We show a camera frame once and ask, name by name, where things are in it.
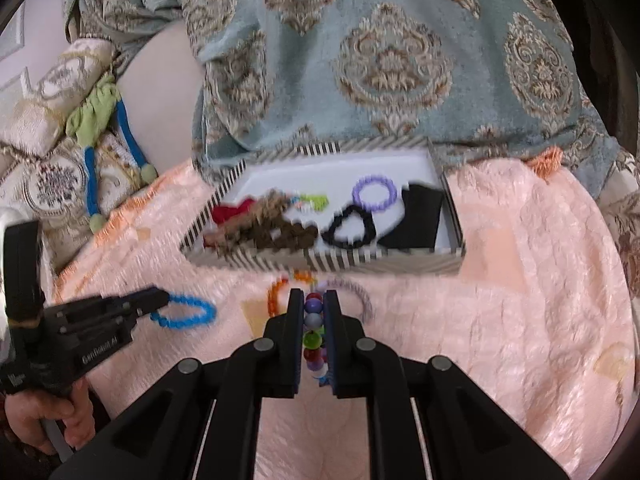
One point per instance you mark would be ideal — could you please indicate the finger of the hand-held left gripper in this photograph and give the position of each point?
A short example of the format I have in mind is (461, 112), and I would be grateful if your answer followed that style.
(100, 315)

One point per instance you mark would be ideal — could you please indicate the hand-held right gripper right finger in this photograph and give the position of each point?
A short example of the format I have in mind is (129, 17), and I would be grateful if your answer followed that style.
(331, 360)

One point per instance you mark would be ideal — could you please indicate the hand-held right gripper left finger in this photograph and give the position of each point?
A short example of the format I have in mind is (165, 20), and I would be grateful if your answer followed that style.
(295, 350)

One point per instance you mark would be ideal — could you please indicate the black hair scrunchie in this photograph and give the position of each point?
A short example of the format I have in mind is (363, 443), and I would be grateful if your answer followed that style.
(332, 236)

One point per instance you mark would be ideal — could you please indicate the brown organza ribbon bow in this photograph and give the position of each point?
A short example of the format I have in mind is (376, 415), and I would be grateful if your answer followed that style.
(260, 232)

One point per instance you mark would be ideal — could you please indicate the striped cardboard box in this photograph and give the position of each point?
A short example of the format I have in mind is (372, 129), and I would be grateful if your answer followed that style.
(320, 180)

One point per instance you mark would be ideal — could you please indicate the person's left hand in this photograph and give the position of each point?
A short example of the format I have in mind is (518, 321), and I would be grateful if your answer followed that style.
(30, 420)

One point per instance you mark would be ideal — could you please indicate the cream embroidered cushion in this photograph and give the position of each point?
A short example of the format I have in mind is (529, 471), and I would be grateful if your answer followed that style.
(50, 170)

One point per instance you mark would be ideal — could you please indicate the red heart ornament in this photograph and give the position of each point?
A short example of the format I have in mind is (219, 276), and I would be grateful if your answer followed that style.
(227, 212)

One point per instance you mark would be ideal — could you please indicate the black velvet pouch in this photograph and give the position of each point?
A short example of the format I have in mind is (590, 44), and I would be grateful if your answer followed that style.
(415, 220)

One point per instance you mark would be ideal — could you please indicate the pink satin bedspread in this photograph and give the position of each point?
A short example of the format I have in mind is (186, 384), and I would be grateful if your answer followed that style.
(500, 310)

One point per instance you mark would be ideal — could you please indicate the green blue plush toy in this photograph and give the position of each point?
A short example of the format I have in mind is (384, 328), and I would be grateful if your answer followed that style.
(95, 115)

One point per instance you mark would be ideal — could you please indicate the plain cream pillow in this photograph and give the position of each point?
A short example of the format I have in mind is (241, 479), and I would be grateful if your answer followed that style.
(165, 100)

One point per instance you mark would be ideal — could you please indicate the teal damask blanket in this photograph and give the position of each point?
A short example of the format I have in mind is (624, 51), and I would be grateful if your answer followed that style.
(400, 60)

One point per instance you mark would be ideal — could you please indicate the beige floral cushion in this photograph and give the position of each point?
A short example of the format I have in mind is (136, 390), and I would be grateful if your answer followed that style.
(620, 210)

